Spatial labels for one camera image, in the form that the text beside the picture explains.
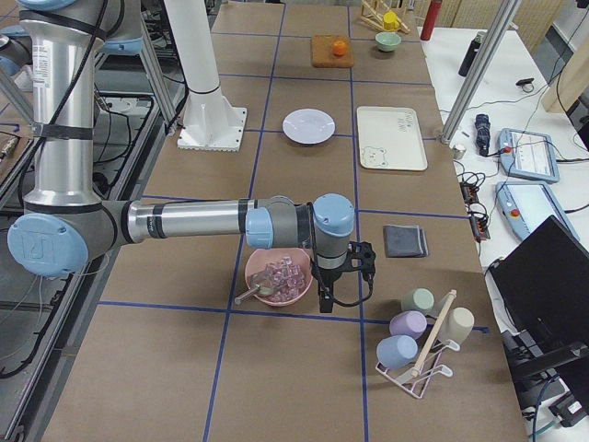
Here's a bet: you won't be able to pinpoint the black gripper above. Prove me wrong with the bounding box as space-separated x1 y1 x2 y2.
311 259 344 313

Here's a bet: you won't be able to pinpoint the white round plate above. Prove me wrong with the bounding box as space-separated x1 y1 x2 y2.
283 109 336 145

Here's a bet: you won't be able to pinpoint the orange fruit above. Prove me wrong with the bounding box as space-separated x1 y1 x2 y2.
331 40 348 57

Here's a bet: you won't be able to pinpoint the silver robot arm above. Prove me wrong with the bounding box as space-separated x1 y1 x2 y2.
1 25 32 76
7 1 354 313

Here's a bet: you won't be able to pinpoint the cream bear tray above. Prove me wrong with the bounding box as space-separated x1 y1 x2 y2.
356 106 428 171

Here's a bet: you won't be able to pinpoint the clear ice cubes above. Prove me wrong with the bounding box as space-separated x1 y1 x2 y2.
265 258 306 303

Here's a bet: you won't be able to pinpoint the pink bowl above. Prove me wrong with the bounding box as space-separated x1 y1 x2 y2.
245 248 313 307

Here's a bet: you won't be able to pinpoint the metal scoop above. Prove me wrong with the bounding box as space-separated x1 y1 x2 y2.
234 271 276 305

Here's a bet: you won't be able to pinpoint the blue cup on rack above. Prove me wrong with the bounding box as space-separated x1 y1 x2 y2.
376 335 419 369

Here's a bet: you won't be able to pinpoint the purple cup on rack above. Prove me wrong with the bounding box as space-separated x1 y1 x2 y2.
389 310 427 340

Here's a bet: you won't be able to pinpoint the green cup on rack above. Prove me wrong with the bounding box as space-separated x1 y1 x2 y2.
401 287 434 315

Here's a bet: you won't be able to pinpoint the grey folded cloth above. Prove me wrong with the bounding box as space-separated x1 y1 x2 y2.
383 225 429 258

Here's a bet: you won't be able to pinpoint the beige cup on rack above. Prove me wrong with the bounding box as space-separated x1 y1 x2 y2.
438 307 474 345

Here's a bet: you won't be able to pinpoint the black power strip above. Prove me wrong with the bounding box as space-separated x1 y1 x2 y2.
460 182 491 243

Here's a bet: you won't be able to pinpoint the small metal cylinder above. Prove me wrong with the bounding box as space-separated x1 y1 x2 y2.
452 144 467 160

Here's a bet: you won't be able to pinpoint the black monitor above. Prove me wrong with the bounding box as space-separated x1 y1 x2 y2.
491 215 588 409

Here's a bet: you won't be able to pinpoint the lower teach pendant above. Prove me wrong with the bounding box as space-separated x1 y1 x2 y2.
495 180 579 240

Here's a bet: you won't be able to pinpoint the teach pendant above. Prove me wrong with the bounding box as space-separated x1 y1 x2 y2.
498 128 560 183
495 180 579 240

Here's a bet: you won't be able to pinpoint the folded dark umbrella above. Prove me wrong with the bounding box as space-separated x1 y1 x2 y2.
475 113 491 157

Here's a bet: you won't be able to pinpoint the upper teach pendant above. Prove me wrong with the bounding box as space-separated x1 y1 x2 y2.
498 128 560 183

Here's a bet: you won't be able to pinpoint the wooden cutting board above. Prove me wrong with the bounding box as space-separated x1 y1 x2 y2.
310 35 354 68

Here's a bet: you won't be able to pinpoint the green bowl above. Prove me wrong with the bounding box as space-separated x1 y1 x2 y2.
375 31 402 52

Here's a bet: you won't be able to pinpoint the yellow cup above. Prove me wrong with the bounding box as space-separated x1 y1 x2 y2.
382 11 400 31

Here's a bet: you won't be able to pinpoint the wooden cup rack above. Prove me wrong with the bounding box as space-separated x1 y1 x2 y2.
360 0 410 34

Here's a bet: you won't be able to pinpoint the black bottle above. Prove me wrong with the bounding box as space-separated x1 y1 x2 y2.
458 38 481 77

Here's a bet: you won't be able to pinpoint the red bottle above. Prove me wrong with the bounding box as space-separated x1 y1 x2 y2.
420 0 443 41

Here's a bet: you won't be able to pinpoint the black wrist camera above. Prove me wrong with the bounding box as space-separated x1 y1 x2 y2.
348 241 376 282

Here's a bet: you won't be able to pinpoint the white wire cup rack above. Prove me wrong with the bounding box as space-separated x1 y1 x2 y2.
375 289 460 399

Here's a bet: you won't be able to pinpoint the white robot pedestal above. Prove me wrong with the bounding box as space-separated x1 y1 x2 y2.
165 0 248 152

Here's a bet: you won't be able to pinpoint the aluminium frame post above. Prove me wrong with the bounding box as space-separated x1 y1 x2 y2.
439 0 522 145

